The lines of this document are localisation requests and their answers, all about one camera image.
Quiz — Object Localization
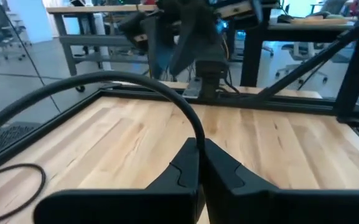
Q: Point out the white office chair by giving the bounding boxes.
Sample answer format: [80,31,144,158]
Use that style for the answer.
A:
[274,42,330,85]

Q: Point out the wooden workbench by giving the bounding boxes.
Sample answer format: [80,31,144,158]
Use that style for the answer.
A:
[46,3,159,78]

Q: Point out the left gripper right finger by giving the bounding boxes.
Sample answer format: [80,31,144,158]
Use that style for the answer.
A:
[202,138,359,224]

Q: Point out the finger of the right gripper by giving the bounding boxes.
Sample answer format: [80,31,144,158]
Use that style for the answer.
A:
[147,17,176,79]
[169,5,221,76]

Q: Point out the black aluminium table frame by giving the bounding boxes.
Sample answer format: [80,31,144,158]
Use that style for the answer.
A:
[0,0,359,180]

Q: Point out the wooden desk black legs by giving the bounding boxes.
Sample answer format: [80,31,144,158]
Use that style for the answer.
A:
[224,0,358,88]

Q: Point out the short black USB cable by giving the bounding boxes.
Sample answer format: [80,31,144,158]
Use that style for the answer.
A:
[0,70,207,224]

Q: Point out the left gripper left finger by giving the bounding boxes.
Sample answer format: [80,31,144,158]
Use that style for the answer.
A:
[32,136,203,224]

